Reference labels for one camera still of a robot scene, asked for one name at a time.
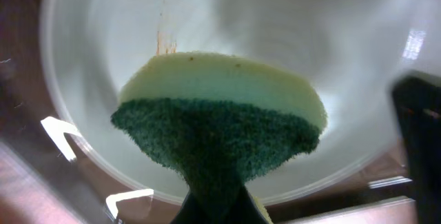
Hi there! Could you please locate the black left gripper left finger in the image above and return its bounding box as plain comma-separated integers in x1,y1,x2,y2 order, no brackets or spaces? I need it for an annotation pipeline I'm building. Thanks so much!
170,191,207,224

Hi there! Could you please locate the green yellow sponge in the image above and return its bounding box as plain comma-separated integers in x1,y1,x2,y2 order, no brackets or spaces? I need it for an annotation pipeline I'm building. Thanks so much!
110,50,329,224

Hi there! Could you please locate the cream plastic plate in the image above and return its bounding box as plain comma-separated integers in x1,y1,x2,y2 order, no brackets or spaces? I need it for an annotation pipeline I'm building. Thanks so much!
40,0,440,205

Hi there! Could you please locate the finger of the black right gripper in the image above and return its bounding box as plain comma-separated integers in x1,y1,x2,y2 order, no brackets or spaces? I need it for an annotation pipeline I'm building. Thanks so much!
391,70,440,224

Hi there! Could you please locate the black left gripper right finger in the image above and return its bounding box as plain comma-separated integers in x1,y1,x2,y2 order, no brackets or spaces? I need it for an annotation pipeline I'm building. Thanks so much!
227,186,269,224

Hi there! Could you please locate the dark brown serving tray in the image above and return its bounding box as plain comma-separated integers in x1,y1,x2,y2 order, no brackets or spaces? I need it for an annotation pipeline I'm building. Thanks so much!
0,0,441,224

